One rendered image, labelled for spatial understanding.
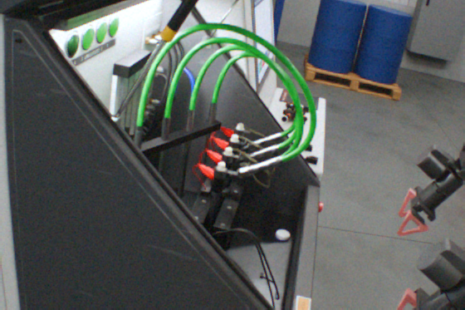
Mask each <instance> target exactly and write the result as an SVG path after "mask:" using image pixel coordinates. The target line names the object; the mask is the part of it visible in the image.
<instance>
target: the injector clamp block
mask: <svg viewBox="0 0 465 310"><path fill-rule="evenodd" d="M249 178H250V175H249V176H246V177H243V176H242V177H239V176H238V177H235V178H233V179H232V181H231V184H230V185H229V187H231V188H232V193H230V194H227V195H226V196H225V198H224V202H223V206H222V207H221V209H220V211H219V214H218V217H217V219H216V221H215V224H214V225H213V232H212V238H214V239H215V241H216V242H217V243H218V244H219V246H220V247H221V248H222V249H223V250H224V251H225V252H226V250H227V249H230V244H231V242H232V239H233V235H234V233H231V234H224V235H222V236H221V237H218V235H219V234H217V235H215V236H213V234H215V233H217V232H219V231H225V230H229V229H235V228H236V226H237V220H238V215H239V211H240V208H241V206H242V202H243V199H244V196H245V194H246V191H247V186H248V181H249ZM212 197H213V196H212V195H211V194H210V195H209V197H204V196H201V195H200V196H199V197H198V200H197V201H196V203H195V204H194V206H193V208H192V210H191V213H192V215H193V216H194V217H195V219H196V220H197V221H199V223H200V224H201V225H202V226H203V227H204V228H205V229H206V228H207V224H208V216H209V211H210V206H211V198H212Z"/></svg>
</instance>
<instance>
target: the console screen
mask: <svg viewBox="0 0 465 310"><path fill-rule="evenodd" d="M251 4H252V32H253V33H255V34H257V35H258V36H260V37H263V38H264V39H265V40H267V41H268V42H270V43H271V44H272V7H271V0H251ZM253 46H254V47H255V48H257V49H258V50H260V51H261V52H264V53H265V54H266V55H268V56H269V57H270V58H271V59H272V60H273V54H271V53H270V51H268V50H267V49H266V48H265V47H264V46H262V45H261V44H259V43H257V42H255V41H253ZM254 62H255V77H256V93H257V94H258V95H259V93H260V91H261V89H262V87H263V85H264V82H265V80H266V79H267V77H268V74H269V72H270V70H271V68H270V67H269V66H268V65H267V64H266V63H265V62H264V61H263V60H261V59H259V58H255V57H254Z"/></svg>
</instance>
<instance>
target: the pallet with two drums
mask: <svg viewBox="0 0 465 310"><path fill-rule="evenodd" d="M367 7H368V9H367ZM366 9H367V13H366V15H365V12H366ZM365 16H366V18H365ZM364 20H365V22H364ZM412 20H413V17H412V16H411V15H409V14H407V13H404V12H401V11H399V10H397V9H393V8H390V7H383V6H378V5H373V4H370V5H368V6H367V4H366V3H363V2H360V1H357V0H321V1H320V4H319V11H318V14H317V16H316V23H315V25H316V26H315V29H314V33H313V37H312V38H311V49H310V52H309V53H305V58H304V61H303V66H304V69H305V73H306V77H305V80H306V81H311V82H315V83H320V84H324V85H327V86H335V87H339V88H343V89H347V90H351V91H354V92H359V93H362V94H367V95H371V96H377V97H382V98H385V99H390V100H393V101H399V99H400V97H401V90H400V88H399V87H398V86H399V85H398V84H397V83H395V82H396V80H397V77H398V76H397V74H398V71H399V68H400V62H401V61H402V58H403V53H404V49H405V44H406V42H407V41H408V35H409V31H410V27H411V24H412ZM363 22H364V25H363ZM361 30H363V31H362V33H361ZM360 33H361V36H360ZM359 41H360V44H359V46H358V43H359ZM356 52H357V55H356ZM355 55H356V57H355ZM354 60H355V62H354ZM353 62H354V63H353ZM315 75H317V76H323V77H325V78H329V79H333V80H337V81H344V82H349V86H344V85H340V84H337V83H335V82H331V81H324V80H320V79H315V78H314V76H315ZM359 85H360V86H367V87H371V88H375V89H379V90H382V91H390V93H389V95H385V94H382V93H378V92H374V91H367V90H363V89H360V88H359Z"/></svg>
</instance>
